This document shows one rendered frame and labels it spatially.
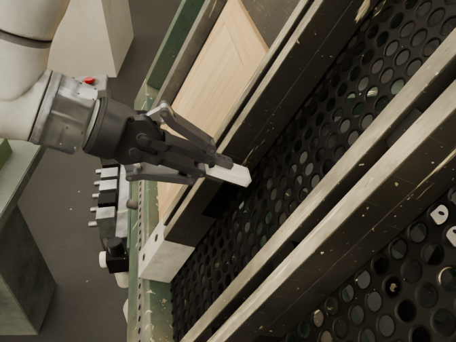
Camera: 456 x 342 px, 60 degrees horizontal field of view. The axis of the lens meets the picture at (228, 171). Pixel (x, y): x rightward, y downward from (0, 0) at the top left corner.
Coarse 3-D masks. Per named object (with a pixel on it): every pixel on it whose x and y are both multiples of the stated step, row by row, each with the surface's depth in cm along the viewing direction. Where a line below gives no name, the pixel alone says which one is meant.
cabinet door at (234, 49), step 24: (240, 0) 99; (216, 24) 105; (240, 24) 89; (216, 48) 100; (240, 48) 85; (264, 48) 75; (192, 72) 111; (216, 72) 95; (240, 72) 82; (192, 96) 106; (216, 96) 90; (192, 120) 100; (216, 120) 85; (168, 192) 98
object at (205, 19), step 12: (216, 0) 110; (204, 12) 111; (216, 12) 112; (204, 24) 113; (192, 36) 115; (204, 36) 115; (192, 48) 117; (180, 60) 119; (192, 60) 120; (180, 72) 121; (168, 84) 123; (180, 84) 124; (168, 96) 126
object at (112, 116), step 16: (112, 112) 48; (128, 112) 49; (144, 112) 50; (96, 128) 47; (112, 128) 47; (128, 128) 50; (144, 128) 50; (160, 128) 52; (96, 144) 47; (112, 144) 48; (128, 144) 51; (128, 160) 53
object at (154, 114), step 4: (160, 104) 50; (164, 104) 50; (156, 108) 50; (160, 108) 49; (168, 108) 50; (148, 112) 50; (152, 112) 50; (156, 112) 50; (172, 112) 51; (152, 116) 50; (156, 116) 50; (156, 120) 50; (160, 120) 50
